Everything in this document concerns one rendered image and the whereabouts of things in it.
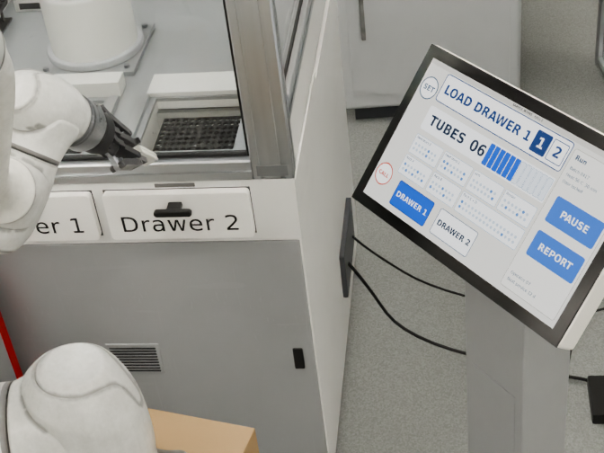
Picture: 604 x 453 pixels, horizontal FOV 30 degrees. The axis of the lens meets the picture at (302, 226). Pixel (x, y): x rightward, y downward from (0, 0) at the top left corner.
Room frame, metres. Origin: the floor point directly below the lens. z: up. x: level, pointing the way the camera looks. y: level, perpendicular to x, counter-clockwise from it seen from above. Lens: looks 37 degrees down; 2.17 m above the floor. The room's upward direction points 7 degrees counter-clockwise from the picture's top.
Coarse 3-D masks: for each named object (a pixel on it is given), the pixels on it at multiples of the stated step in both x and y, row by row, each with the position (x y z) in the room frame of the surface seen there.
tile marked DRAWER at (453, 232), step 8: (440, 216) 1.50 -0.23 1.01; (448, 216) 1.49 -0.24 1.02; (432, 224) 1.50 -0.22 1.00; (440, 224) 1.49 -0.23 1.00; (448, 224) 1.48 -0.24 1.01; (456, 224) 1.47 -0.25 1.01; (464, 224) 1.46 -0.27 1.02; (432, 232) 1.49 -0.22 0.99; (440, 232) 1.48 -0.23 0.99; (448, 232) 1.47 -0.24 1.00; (456, 232) 1.46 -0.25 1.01; (464, 232) 1.45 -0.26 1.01; (472, 232) 1.44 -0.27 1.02; (440, 240) 1.47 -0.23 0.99; (448, 240) 1.46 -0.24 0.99; (456, 240) 1.45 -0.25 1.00; (464, 240) 1.44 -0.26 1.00; (472, 240) 1.43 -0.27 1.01; (456, 248) 1.44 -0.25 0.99; (464, 248) 1.43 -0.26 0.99; (464, 256) 1.42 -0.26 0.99
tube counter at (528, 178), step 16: (480, 144) 1.54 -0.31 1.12; (496, 144) 1.52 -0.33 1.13; (480, 160) 1.52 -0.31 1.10; (496, 160) 1.50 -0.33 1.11; (512, 160) 1.48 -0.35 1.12; (512, 176) 1.46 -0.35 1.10; (528, 176) 1.44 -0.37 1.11; (544, 176) 1.42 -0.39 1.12; (528, 192) 1.42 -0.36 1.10; (544, 192) 1.40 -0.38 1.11
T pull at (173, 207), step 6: (168, 204) 1.78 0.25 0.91; (174, 204) 1.77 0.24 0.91; (180, 204) 1.77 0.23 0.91; (156, 210) 1.76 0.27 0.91; (162, 210) 1.76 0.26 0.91; (168, 210) 1.75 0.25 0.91; (174, 210) 1.75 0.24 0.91; (180, 210) 1.75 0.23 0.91; (186, 210) 1.75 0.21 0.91; (156, 216) 1.75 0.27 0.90; (162, 216) 1.75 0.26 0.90; (168, 216) 1.75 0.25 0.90; (174, 216) 1.75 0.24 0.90; (180, 216) 1.75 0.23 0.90; (186, 216) 1.74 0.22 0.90
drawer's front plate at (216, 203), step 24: (120, 192) 1.81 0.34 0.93; (144, 192) 1.80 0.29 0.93; (168, 192) 1.79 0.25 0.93; (192, 192) 1.78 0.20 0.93; (216, 192) 1.77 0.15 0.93; (240, 192) 1.76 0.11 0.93; (120, 216) 1.80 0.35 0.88; (144, 216) 1.80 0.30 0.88; (192, 216) 1.78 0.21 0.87; (216, 216) 1.77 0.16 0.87; (240, 216) 1.76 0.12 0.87
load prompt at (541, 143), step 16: (448, 80) 1.67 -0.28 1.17; (448, 96) 1.65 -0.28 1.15; (464, 96) 1.63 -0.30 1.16; (480, 96) 1.61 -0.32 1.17; (464, 112) 1.61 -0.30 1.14; (480, 112) 1.58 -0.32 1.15; (496, 112) 1.56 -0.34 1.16; (512, 112) 1.54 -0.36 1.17; (496, 128) 1.54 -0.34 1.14; (512, 128) 1.52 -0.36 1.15; (528, 128) 1.50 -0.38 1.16; (544, 128) 1.48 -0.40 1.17; (512, 144) 1.50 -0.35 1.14; (528, 144) 1.48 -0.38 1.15; (544, 144) 1.46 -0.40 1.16; (560, 144) 1.44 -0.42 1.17; (544, 160) 1.44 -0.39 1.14; (560, 160) 1.42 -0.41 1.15
